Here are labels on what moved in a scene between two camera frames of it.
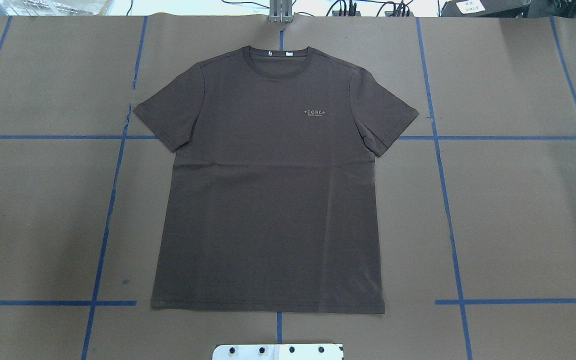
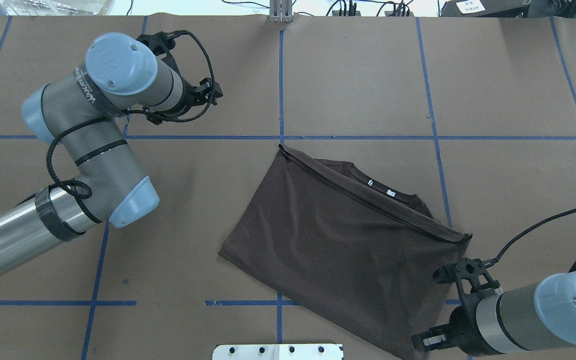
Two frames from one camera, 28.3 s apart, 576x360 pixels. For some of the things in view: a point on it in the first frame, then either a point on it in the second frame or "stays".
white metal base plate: x=278 y=352 stays
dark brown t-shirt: x=269 y=202 -> x=351 y=257
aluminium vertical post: x=280 y=11 stays
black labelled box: x=484 y=8 stays
